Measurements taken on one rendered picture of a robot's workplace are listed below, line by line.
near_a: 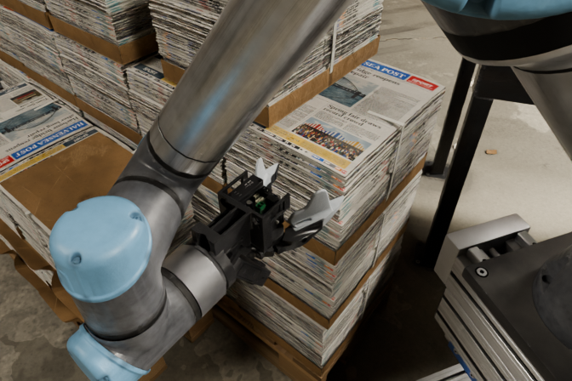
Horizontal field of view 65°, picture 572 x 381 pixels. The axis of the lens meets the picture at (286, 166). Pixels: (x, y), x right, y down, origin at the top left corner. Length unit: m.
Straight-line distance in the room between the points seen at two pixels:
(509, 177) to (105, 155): 1.65
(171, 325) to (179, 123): 0.20
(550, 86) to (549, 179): 2.03
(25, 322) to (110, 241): 1.35
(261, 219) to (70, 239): 0.21
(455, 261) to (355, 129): 0.28
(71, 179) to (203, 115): 0.79
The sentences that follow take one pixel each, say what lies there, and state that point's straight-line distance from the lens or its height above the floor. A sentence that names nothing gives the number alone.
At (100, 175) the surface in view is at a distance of 1.13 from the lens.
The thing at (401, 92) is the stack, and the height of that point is 0.83.
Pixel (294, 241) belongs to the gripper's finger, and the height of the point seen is 0.86.
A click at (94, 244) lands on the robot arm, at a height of 1.03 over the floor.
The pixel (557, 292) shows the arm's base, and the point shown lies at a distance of 0.60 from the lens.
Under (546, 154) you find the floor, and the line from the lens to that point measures 2.39.
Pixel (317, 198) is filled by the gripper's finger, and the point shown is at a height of 0.90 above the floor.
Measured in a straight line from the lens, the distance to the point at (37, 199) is 1.13.
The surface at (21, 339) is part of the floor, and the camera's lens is 1.68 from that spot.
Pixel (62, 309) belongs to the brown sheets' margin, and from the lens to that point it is 1.48.
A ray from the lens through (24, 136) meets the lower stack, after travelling 1.35.
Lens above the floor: 1.29
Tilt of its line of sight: 40 degrees down
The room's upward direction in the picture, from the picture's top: straight up
